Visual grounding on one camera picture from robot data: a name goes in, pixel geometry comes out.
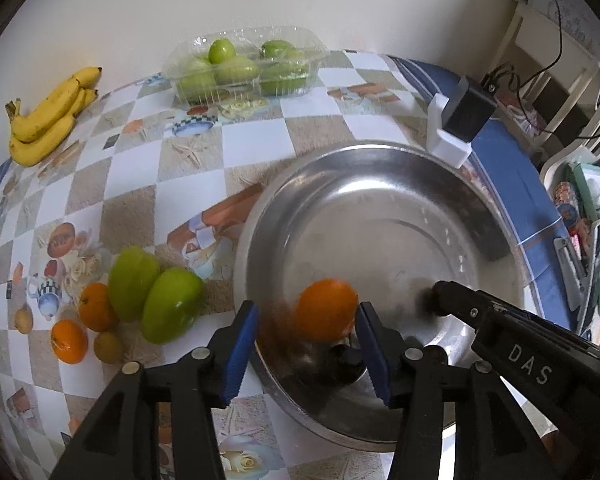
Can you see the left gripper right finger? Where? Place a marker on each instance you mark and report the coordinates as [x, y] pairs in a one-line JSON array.
[[494, 439]]

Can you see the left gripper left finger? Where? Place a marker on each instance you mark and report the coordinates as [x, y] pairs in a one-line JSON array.
[[118, 438]]

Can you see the small brown kiwi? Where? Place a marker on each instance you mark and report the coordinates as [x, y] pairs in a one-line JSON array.
[[108, 348]]

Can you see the orange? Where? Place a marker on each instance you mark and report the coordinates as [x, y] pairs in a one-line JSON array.
[[95, 310], [325, 311], [69, 341]]

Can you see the small brown fruit far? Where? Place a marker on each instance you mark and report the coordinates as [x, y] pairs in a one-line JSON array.
[[23, 320]]

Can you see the large steel bowl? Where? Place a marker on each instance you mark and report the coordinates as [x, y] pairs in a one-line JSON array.
[[390, 221]]

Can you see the black charger on white dock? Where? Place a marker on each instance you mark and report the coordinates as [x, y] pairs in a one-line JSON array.
[[452, 123]]

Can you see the white wooden chair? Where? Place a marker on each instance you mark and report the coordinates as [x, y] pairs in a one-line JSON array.
[[577, 68]]

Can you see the banana bunch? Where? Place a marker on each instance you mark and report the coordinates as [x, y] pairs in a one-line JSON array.
[[36, 135]]

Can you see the clear plastic fruit tray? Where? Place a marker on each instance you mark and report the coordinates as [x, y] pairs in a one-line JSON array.
[[269, 61]]

